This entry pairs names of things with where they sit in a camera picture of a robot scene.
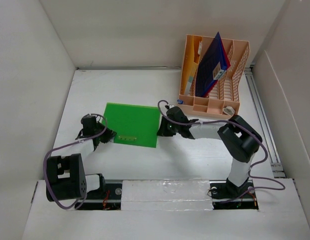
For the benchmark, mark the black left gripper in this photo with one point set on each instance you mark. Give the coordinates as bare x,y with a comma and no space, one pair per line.
109,134

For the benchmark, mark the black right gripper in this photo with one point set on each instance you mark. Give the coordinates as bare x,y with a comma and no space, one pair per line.
162,130

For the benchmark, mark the green folder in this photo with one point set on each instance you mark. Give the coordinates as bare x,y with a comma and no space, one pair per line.
135,125

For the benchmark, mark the clear blue-capped spray bottle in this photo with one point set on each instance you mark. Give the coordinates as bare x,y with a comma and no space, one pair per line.
180,102

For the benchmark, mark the blue folder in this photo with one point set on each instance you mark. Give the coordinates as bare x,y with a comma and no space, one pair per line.
202,77

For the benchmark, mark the orange folder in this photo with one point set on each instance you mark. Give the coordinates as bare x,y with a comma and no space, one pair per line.
193,49

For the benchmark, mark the red folder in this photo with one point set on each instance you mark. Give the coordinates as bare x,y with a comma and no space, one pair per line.
218,62

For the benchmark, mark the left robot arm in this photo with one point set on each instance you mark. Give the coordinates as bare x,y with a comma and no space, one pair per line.
63,168

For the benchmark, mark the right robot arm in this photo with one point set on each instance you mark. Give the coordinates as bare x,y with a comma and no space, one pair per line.
239,138

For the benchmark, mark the peach plastic desk organizer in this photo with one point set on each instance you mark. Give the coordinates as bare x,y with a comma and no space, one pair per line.
226,91

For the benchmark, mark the metal base rail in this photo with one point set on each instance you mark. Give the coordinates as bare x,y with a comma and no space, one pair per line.
165,195

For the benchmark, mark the aluminium side rail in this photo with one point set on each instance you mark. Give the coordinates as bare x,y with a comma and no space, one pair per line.
273,156

